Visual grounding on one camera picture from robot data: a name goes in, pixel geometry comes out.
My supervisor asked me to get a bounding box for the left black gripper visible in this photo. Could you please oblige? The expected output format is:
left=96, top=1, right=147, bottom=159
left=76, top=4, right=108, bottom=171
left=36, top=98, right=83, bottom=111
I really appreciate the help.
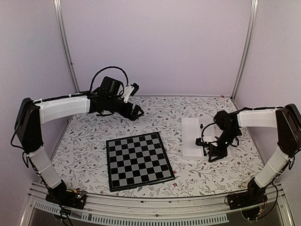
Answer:
left=106, top=96, right=145, bottom=121

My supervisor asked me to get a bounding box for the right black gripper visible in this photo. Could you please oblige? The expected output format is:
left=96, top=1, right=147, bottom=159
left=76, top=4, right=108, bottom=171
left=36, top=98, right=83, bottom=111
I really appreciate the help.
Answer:
left=208, top=129, right=240, bottom=163

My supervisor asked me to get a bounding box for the black and white chessboard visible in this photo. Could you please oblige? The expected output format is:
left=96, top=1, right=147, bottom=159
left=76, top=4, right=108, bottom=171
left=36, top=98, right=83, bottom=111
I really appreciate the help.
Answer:
left=106, top=132, right=175, bottom=192

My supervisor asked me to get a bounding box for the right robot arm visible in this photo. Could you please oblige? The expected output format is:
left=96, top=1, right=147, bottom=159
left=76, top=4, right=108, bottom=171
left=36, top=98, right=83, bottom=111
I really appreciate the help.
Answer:
left=196, top=104, right=301, bottom=205

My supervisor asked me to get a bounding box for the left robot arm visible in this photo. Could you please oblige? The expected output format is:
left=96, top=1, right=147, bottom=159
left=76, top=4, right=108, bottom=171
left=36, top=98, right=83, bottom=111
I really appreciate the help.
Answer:
left=11, top=91, right=144, bottom=204

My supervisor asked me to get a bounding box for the white plastic compartment tray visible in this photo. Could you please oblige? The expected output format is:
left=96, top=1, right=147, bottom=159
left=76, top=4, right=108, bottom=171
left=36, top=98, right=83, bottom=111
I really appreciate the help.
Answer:
left=182, top=116, right=241, bottom=161

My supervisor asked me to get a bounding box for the floral patterned table mat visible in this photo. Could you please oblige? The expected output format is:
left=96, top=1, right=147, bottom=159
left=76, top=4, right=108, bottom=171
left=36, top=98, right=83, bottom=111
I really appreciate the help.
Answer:
left=52, top=97, right=263, bottom=198

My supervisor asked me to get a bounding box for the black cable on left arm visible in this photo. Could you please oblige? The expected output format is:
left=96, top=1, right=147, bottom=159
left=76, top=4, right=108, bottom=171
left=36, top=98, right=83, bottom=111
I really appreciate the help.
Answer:
left=90, top=66, right=130, bottom=91

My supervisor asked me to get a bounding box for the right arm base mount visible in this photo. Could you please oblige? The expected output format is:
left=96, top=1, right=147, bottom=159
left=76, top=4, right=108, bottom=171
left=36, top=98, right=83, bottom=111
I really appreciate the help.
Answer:
left=224, top=191, right=268, bottom=221

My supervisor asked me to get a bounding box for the aluminium front rail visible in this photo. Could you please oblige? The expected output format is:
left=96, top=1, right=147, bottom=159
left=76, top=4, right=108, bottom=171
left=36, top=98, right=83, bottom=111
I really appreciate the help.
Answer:
left=21, top=183, right=295, bottom=226

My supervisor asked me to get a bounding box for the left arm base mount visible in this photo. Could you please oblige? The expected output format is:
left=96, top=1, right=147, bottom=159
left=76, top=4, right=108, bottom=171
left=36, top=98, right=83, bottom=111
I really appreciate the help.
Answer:
left=46, top=188, right=87, bottom=210

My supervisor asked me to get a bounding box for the left aluminium frame post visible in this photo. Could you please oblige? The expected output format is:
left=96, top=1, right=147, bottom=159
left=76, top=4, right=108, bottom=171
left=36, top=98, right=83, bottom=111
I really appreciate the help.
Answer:
left=53, top=0, right=79, bottom=93

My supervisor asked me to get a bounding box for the aluminium frame post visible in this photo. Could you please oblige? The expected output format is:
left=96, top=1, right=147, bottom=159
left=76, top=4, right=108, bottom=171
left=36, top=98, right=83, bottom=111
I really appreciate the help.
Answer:
left=53, top=0, right=79, bottom=93
left=231, top=0, right=259, bottom=101

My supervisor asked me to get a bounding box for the right aluminium frame post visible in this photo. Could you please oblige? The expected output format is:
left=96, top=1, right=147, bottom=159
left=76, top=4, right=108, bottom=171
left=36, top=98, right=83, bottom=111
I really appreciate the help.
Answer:
left=231, top=0, right=259, bottom=101

